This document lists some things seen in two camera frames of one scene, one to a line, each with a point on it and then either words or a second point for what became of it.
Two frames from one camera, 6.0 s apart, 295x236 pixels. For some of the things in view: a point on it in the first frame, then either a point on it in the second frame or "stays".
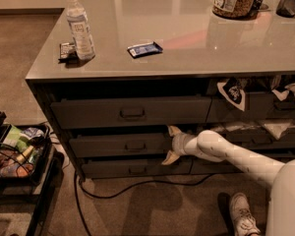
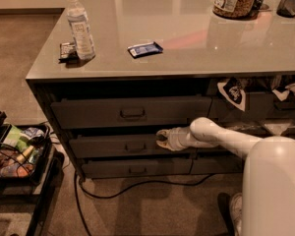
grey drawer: [206, 165] stays
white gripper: [178, 145] → [175, 138]
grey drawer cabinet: [124, 62] stays
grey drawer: [120, 146] stays
